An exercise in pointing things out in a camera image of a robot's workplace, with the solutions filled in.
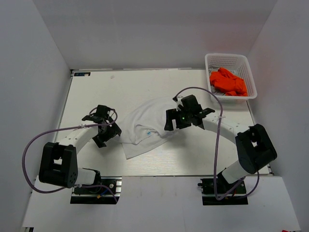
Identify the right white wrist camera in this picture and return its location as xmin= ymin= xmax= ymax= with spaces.
xmin=173 ymin=95 xmax=183 ymax=111

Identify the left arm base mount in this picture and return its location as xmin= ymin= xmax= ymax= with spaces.
xmin=70 ymin=177 xmax=122 ymax=205

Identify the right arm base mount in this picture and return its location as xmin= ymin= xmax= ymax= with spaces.
xmin=196 ymin=177 xmax=249 ymax=206

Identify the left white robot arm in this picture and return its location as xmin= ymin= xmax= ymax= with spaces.
xmin=39 ymin=105 xmax=122 ymax=188

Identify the blue table label sticker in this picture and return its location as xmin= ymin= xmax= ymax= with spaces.
xmin=74 ymin=72 xmax=91 ymax=76

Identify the orange t shirt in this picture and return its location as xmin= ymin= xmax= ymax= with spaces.
xmin=210 ymin=67 xmax=248 ymax=97

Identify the white t shirt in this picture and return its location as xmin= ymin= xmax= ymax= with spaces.
xmin=118 ymin=98 xmax=176 ymax=160

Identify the white plastic basket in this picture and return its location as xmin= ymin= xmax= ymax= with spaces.
xmin=205 ymin=53 xmax=257 ymax=103

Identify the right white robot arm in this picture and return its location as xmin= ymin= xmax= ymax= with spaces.
xmin=164 ymin=95 xmax=277 ymax=185

